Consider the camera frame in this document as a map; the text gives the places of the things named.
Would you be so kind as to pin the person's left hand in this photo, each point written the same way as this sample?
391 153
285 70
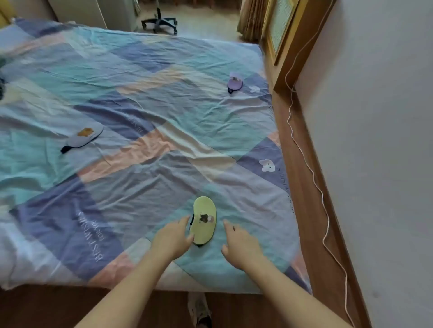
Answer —
169 243

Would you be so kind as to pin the person's right hand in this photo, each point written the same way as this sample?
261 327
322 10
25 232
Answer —
242 248

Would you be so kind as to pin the patchwork bed sheet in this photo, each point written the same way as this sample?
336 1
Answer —
152 135

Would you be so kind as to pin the black office chair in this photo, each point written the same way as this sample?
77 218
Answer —
159 22

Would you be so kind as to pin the purple eye mask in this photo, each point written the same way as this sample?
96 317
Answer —
234 81

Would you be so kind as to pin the person's left forearm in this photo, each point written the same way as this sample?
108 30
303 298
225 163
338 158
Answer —
132 294

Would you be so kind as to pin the grey-blue eye mask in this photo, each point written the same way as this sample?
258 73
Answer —
81 139

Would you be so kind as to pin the pale green eye mask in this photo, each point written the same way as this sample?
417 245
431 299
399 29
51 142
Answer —
204 211

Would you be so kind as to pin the person's right forearm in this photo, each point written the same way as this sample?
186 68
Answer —
291 297

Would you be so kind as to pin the brown patterned curtain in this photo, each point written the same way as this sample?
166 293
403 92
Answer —
250 20

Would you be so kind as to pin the wooden radiator cover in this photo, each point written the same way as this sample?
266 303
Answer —
287 50

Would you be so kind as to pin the white shoe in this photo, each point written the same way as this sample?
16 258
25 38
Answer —
199 309

